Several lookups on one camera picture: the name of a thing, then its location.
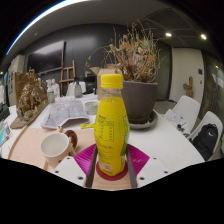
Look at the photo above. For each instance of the white cabinet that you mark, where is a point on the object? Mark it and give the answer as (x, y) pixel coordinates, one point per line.
(16, 80)

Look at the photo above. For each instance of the wooden easel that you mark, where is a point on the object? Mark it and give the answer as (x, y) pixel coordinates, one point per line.
(68, 68)

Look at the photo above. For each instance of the grey newspaper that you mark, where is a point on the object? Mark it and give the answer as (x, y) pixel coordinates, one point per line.
(65, 113)

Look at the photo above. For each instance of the spray bottle with green liquid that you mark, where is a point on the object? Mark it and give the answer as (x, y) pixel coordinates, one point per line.
(50, 95)

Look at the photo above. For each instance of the small yellow tag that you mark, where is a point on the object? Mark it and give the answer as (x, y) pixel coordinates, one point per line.
(87, 126)

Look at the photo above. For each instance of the long ceiling light strip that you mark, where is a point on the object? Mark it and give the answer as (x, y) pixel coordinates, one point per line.
(33, 20)

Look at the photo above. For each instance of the dried plant in grey pot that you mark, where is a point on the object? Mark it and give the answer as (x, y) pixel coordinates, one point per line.
(140, 103)

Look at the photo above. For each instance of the white paper stack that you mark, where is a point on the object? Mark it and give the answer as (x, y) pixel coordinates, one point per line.
(174, 118)

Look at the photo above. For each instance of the small clear glass jar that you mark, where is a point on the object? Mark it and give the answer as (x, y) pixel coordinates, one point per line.
(91, 107)

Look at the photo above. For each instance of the dark clear spray bottle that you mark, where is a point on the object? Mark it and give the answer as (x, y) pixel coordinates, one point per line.
(77, 90)

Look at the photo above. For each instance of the black wall screen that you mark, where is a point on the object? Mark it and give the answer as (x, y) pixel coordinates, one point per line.
(45, 58)

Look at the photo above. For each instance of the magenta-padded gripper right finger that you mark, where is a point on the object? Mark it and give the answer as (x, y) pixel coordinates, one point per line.
(153, 171)

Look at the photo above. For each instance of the white plastic chair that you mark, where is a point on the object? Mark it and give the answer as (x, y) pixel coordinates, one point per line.
(70, 89)
(186, 111)
(213, 121)

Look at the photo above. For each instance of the black foam block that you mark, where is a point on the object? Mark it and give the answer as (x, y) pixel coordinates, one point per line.
(4, 112)

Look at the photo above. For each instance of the peach desk mat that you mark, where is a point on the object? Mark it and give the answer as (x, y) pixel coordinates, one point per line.
(26, 146)

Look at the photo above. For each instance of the yellow drink bottle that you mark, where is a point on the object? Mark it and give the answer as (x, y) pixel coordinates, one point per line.
(111, 133)

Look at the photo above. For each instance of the flat round red coaster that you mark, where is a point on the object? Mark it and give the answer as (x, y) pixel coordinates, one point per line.
(115, 178)

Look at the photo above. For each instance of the white plaster bust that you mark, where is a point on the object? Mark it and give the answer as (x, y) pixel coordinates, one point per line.
(56, 88)

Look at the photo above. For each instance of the brown rock sculpture on board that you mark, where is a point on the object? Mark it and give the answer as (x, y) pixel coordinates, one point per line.
(31, 96)

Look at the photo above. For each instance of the wooden figure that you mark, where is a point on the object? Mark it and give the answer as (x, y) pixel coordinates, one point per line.
(189, 87)

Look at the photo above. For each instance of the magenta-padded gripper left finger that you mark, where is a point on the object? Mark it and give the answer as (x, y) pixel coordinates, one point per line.
(68, 170)

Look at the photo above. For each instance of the round ceiling spotlight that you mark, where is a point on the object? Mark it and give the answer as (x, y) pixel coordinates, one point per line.
(168, 34)
(203, 36)

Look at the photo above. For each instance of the black backpack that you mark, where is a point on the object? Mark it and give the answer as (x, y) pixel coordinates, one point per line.
(205, 140)

